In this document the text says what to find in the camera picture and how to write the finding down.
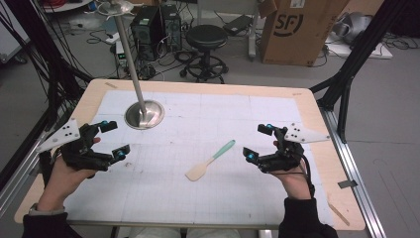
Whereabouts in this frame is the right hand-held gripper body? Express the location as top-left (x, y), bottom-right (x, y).
top-left (257, 122), bottom-right (331, 174)

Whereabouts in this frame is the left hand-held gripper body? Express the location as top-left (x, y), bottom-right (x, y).
top-left (35, 118), bottom-right (115, 172)

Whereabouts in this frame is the wooden spatula with teal handle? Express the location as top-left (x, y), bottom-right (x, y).
top-left (184, 139), bottom-right (237, 182)

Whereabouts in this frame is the person's right hand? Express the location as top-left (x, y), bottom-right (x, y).
top-left (270, 140), bottom-right (314, 201)

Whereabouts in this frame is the person's left hand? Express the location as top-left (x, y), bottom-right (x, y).
top-left (37, 137), bottom-right (102, 211)

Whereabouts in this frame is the metal stand with round base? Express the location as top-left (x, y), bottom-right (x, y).
top-left (97, 0), bottom-right (165, 131)

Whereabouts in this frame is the grey tape strip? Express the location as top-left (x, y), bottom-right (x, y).
top-left (337, 179), bottom-right (359, 189)

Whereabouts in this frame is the white gridded mat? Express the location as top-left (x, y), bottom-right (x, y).
top-left (63, 89), bottom-right (335, 226)

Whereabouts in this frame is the white power supply unit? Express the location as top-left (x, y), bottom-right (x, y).
top-left (115, 41), bottom-right (129, 68)

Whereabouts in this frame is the thin wooden stick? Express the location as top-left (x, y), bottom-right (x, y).
top-left (326, 201), bottom-right (352, 227)

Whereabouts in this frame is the white table leg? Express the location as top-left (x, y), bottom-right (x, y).
top-left (247, 8), bottom-right (261, 62)

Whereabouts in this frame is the large cardboard box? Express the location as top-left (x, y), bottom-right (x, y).
top-left (258, 0), bottom-right (352, 67)

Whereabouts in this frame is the black computer tower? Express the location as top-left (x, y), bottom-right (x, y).
top-left (160, 3), bottom-right (183, 53)
top-left (130, 5), bottom-right (166, 62)

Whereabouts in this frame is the black flat device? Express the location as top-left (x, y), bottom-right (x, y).
top-left (222, 14), bottom-right (254, 37)

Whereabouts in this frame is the black round stool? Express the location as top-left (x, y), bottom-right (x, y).
top-left (179, 24), bottom-right (230, 84)

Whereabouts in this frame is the silver grey appliance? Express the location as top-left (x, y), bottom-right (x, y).
top-left (331, 12), bottom-right (374, 46)

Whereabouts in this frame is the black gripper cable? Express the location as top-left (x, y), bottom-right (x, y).
top-left (275, 152), bottom-right (317, 199)

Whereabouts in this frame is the aluminium rail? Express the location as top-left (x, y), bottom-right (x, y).
top-left (317, 107), bottom-right (388, 238)
top-left (0, 110), bottom-right (68, 217)

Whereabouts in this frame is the black metal frame stand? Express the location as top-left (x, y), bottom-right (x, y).
top-left (0, 0), bottom-right (94, 133)
top-left (309, 0), bottom-right (411, 144)

